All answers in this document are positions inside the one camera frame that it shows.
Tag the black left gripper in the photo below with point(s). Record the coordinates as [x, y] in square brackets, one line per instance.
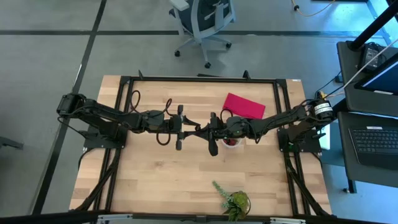
[174, 126]

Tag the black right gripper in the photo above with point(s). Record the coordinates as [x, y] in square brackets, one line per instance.
[220, 129]

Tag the red cherry with stem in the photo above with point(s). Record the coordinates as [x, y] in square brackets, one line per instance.
[230, 142]

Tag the clear plastic cup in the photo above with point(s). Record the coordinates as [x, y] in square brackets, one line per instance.
[237, 143]

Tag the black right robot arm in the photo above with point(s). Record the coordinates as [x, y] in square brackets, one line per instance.
[280, 119]

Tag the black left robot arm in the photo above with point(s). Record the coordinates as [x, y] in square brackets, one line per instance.
[99, 110]

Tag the red folded cloth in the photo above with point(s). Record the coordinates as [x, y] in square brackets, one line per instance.
[245, 105]

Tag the green artificial succulent plant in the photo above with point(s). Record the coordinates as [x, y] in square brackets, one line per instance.
[237, 200]

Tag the white grey office chair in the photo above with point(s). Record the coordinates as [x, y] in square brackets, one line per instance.
[202, 18]

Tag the yellow power plug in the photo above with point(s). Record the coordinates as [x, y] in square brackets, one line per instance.
[321, 93]

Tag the black monitor desk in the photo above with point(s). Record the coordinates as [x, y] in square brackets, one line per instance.
[367, 104]

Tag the black laptop desk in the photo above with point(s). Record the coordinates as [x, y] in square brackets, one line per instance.
[373, 174]

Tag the black laptop keyboard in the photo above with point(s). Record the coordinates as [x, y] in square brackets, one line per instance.
[379, 140]

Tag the grey floor object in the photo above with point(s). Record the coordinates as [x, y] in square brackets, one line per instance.
[9, 143]

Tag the black power adapter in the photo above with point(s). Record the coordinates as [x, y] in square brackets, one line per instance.
[370, 56]

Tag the black computer monitor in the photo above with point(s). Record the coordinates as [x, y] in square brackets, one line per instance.
[385, 79]

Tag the black diagonal pole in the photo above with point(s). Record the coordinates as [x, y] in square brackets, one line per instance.
[373, 26]

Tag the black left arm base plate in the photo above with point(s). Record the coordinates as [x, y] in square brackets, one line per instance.
[109, 144]

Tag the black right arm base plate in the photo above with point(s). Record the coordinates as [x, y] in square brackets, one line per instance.
[314, 150]

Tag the black camera rig beam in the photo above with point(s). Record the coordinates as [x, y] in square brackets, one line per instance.
[37, 218]

